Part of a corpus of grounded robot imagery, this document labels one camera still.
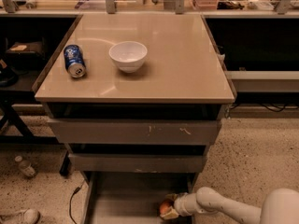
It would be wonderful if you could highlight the black table frame left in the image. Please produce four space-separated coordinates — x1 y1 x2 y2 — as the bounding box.
0 96 59 145

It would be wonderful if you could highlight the white shoe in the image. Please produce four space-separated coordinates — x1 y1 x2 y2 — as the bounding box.
0 209 40 224

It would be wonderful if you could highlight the white bowl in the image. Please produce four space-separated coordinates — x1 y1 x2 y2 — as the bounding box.
108 41 148 73

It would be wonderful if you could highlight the dark box on shelf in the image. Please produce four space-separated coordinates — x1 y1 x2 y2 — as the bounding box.
5 41 45 70

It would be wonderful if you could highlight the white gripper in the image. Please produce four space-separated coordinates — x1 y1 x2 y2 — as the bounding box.
160 193 190 220

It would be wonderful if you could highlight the black cable on floor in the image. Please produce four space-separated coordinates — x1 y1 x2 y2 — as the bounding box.
68 180 86 224

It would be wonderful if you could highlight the grey open bottom drawer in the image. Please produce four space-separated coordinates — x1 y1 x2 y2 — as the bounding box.
80 172 192 224

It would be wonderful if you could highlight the grey drawer cabinet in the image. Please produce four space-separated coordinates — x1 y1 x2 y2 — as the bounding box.
32 12 237 224

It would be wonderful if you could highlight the orange fruit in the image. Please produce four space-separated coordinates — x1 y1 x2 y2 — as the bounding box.
159 200 173 215

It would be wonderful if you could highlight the grey middle drawer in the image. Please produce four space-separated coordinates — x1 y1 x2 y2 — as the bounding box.
69 154 206 173

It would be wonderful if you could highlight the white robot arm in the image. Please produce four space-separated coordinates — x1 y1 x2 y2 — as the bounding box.
159 187 299 224

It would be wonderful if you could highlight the grey top drawer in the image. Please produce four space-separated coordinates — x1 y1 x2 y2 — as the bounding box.
48 119 221 145

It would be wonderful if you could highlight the clear plastic bottle on floor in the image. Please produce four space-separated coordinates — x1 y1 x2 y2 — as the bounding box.
15 156 36 178

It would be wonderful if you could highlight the blue soda can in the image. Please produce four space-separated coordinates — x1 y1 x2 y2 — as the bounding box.
64 45 86 78

